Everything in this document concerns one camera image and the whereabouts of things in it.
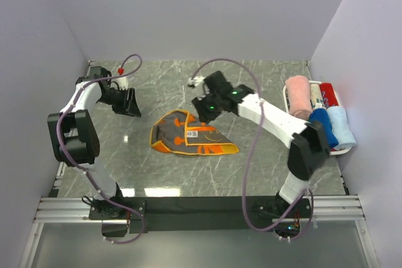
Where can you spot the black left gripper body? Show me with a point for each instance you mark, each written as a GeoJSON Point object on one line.
{"type": "Point", "coordinates": [117, 98]}

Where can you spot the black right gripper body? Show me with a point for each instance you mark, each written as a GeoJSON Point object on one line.
{"type": "Point", "coordinates": [207, 107]}

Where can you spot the grey orange giraffe towel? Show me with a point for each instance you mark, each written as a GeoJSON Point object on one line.
{"type": "Point", "coordinates": [180, 132]}

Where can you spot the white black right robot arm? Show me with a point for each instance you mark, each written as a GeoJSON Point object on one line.
{"type": "Point", "coordinates": [307, 142]}

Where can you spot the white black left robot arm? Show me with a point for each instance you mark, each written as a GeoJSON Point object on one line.
{"type": "Point", "coordinates": [75, 141]}

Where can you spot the pink rolled towel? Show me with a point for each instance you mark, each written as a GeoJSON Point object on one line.
{"type": "Point", "coordinates": [298, 88]}

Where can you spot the cream patterned rolled towel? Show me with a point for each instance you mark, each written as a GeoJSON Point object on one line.
{"type": "Point", "coordinates": [316, 97]}

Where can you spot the dark blue rolled towel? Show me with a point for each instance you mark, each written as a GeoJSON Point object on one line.
{"type": "Point", "coordinates": [321, 115]}

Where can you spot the red rolled towel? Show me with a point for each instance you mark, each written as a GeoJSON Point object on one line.
{"type": "Point", "coordinates": [328, 94]}

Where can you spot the light blue rolled towel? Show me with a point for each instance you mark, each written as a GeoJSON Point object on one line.
{"type": "Point", "coordinates": [340, 128]}

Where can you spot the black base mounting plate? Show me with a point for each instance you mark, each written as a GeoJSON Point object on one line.
{"type": "Point", "coordinates": [176, 213]}

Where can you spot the white towel basket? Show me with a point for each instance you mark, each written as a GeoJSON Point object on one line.
{"type": "Point", "coordinates": [315, 133]}

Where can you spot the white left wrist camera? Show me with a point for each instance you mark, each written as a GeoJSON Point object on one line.
{"type": "Point", "coordinates": [122, 82]}

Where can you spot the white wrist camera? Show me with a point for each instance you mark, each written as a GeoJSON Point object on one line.
{"type": "Point", "coordinates": [196, 82]}
{"type": "Point", "coordinates": [122, 82]}

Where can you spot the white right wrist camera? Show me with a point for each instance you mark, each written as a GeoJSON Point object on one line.
{"type": "Point", "coordinates": [196, 82]}

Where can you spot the aluminium frame rail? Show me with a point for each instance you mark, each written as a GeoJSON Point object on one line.
{"type": "Point", "coordinates": [72, 210]}

